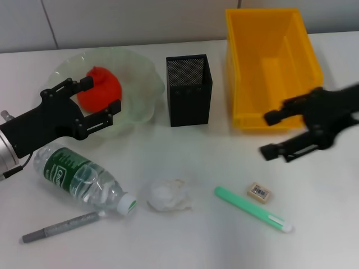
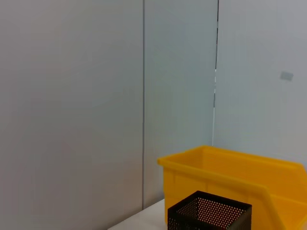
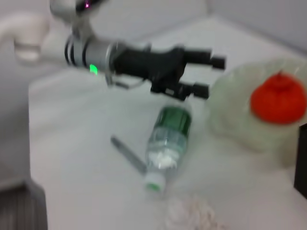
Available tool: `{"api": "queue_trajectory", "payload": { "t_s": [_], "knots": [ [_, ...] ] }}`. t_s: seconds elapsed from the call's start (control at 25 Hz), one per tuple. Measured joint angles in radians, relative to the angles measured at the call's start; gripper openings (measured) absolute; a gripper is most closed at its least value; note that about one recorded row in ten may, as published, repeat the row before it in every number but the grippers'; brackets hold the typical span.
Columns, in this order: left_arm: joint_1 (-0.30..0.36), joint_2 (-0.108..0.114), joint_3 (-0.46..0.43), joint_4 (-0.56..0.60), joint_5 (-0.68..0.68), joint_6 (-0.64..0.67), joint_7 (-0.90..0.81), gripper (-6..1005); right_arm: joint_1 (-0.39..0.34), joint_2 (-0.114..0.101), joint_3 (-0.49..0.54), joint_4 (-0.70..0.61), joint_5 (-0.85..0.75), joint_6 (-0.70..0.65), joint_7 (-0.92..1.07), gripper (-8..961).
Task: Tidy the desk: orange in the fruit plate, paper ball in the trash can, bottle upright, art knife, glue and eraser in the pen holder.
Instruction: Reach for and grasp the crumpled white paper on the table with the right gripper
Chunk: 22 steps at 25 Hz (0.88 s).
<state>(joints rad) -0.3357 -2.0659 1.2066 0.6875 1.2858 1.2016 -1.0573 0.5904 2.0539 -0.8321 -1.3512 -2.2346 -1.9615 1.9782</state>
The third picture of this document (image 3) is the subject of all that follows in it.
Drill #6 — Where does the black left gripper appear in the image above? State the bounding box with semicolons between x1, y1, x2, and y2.
112;44;227;101

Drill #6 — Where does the clear green-label water bottle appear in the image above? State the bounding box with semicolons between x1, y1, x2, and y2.
143;105;193;193

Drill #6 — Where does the orange fruit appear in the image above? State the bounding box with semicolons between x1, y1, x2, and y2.
250;71;307;125

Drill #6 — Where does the white paper ball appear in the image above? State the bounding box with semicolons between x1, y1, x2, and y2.
166;194;226;230

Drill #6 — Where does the pale green glass fruit plate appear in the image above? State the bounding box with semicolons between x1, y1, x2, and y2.
208;59;307;168

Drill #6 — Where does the grey marker pen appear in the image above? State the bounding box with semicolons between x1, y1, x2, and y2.
110;135;147;173

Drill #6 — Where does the black mesh pen holder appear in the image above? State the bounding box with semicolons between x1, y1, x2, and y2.
294;124;307;199

